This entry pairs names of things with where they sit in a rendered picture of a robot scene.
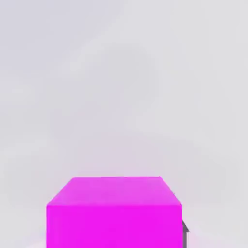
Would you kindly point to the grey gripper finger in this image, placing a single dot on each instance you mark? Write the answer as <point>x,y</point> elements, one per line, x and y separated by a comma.
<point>185,235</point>

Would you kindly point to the small magenta cube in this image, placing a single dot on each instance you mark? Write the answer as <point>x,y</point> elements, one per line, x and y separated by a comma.
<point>114,219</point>

